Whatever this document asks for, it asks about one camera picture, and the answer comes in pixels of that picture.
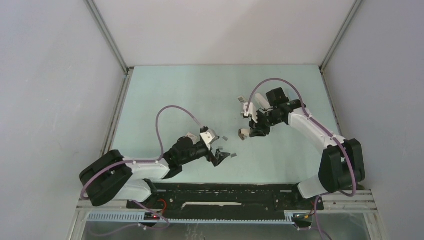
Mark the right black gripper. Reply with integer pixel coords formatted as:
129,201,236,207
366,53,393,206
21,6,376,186
249,109,283,137

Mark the beige brown mini stapler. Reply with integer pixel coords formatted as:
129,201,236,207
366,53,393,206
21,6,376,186
238,128,250,141

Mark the long white stapler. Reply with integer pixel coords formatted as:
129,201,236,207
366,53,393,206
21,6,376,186
254,93,271,110

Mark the staple box tray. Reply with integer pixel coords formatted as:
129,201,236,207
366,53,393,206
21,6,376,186
237,95,247,105

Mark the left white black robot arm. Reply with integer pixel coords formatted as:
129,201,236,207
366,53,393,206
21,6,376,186
79,136,231,208

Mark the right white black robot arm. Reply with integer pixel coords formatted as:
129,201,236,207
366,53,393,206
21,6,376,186
239,87,366,209

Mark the white staple box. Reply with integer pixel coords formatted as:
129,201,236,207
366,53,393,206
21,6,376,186
186,132,198,141

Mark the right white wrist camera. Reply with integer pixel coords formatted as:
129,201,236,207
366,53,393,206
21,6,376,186
241,102,258,123

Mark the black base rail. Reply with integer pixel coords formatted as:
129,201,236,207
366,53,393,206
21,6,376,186
142,183,324,221

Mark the right aluminium frame post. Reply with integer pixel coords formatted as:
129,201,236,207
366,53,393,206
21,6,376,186
319,0,365,74

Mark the aluminium frame post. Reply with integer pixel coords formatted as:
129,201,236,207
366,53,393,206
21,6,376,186
319,0,365,74
83,0,130,74

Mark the left aluminium frame post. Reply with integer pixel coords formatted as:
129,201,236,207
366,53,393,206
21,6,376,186
83,0,130,74

